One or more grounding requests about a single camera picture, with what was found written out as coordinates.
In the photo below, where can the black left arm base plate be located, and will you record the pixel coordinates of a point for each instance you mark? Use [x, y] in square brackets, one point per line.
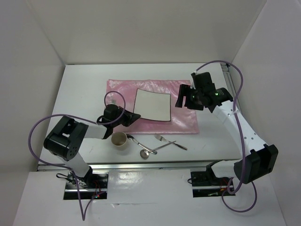
[98, 187]

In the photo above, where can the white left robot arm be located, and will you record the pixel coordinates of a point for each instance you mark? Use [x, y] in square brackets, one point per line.
[65, 139]

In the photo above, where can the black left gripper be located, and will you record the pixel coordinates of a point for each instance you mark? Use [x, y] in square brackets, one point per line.
[129, 117]

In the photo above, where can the pink rose satin cloth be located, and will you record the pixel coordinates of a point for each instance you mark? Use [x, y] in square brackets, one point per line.
[122, 93]

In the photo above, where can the silver table knife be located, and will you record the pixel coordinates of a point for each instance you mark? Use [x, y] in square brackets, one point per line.
[141, 144]

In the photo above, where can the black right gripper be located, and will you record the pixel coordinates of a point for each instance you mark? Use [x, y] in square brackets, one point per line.
[184, 89]

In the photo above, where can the white square plate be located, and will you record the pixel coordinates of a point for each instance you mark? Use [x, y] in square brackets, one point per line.
[153, 106]

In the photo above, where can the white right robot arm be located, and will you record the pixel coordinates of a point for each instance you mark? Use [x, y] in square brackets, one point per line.
[258, 158]

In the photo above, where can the beige paper cup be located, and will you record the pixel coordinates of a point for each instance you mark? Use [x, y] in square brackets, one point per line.
[119, 140]

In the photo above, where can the aluminium right side rail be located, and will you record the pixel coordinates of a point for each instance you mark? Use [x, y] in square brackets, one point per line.
[228, 79]

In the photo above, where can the silver fork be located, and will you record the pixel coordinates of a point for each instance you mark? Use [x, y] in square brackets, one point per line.
[161, 138]

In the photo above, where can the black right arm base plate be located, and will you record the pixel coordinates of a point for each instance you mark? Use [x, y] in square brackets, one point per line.
[205, 186]

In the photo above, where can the silver spoon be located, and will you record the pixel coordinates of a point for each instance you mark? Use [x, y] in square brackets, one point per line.
[144, 153]

